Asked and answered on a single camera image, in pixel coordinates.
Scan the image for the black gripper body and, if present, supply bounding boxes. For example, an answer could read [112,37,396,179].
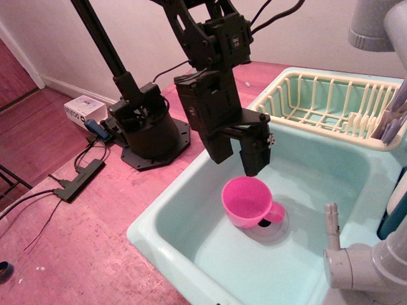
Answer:
[174,69,271,140]

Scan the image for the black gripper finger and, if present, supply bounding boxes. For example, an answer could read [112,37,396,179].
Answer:
[203,133,233,164]
[239,125,274,176]

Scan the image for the pink plastic cup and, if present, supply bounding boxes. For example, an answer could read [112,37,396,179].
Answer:
[221,176,286,229]

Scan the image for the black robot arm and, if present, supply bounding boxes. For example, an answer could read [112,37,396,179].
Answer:
[73,1,272,177]

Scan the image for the teal toy sink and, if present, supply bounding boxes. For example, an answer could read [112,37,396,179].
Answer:
[127,122,406,304]

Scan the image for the cream dish rack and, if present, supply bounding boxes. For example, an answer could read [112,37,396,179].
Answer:
[251,67,406,151]

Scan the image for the blue clamp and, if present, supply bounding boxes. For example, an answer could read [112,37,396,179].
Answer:
[84,119,112,142]

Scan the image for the white cardboard box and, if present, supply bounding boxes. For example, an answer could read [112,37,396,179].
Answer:
[64,95,108,129]

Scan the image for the lavender utensils in rack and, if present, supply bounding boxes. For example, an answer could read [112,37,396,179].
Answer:
[381,79,406,146]

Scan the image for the black USB hub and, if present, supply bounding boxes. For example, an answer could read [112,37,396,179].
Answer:
[48,159,106,203]

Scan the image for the teal and white bottle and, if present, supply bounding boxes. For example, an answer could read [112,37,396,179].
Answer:
[377,177,406,240]

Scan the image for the grey toy faucet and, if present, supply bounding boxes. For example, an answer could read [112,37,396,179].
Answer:
[323,0,407,305]

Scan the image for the black tape roll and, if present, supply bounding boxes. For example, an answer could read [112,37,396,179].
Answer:
[0,261,14,284]

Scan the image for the black hub cable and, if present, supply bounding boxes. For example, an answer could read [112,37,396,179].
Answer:
[0,189,57,222]

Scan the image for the black metal chair frame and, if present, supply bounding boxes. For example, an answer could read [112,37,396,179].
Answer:
[0,165,33,199]

